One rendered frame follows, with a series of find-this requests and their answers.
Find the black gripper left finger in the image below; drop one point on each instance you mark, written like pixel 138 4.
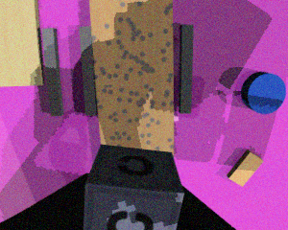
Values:
pixel 62 210

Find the tan rectangular block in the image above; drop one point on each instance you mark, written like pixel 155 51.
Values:
pixel 244 167

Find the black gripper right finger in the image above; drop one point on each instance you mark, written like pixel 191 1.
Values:
pixel 196 216

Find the dark grey cube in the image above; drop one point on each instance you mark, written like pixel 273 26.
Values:
pixel 132 189

